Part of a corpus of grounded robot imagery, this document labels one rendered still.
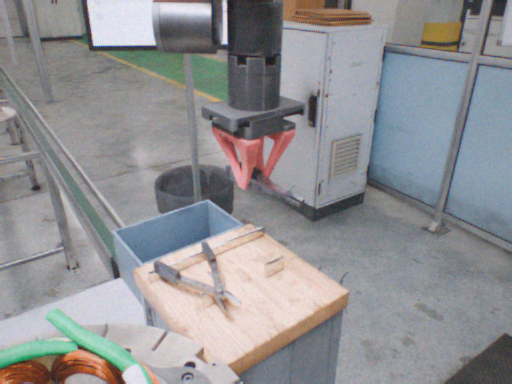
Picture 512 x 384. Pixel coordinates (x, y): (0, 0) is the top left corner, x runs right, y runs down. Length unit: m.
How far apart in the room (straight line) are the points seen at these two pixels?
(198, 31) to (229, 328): 0.31
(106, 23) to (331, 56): 1.44
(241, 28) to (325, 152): 2.16
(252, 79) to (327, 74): 1.99
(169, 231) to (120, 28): 0.70
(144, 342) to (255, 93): 0.27
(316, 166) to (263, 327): 2.15
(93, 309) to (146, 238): 0.33
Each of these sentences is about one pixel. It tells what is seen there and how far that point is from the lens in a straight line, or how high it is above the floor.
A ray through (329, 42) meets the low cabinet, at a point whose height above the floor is 1.13.
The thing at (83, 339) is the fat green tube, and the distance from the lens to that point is 0.35.
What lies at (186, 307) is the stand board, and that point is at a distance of 0.49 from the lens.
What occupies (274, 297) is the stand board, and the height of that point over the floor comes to 1.06.
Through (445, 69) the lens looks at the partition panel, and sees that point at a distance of 2.63.
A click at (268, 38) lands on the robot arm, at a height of 1.35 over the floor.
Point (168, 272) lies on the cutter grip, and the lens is 0.50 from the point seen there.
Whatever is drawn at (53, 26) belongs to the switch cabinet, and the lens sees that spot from 13.78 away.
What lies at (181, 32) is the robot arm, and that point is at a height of 1.35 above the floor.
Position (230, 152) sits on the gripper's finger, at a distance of 0.48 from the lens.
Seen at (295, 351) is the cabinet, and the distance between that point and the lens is 0.51.
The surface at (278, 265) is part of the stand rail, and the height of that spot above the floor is 1.08.
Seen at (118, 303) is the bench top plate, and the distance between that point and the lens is 0.96.
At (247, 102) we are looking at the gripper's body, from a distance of 0.43.
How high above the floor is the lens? 1.39
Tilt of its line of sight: 26 degrees down
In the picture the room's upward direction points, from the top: straight up
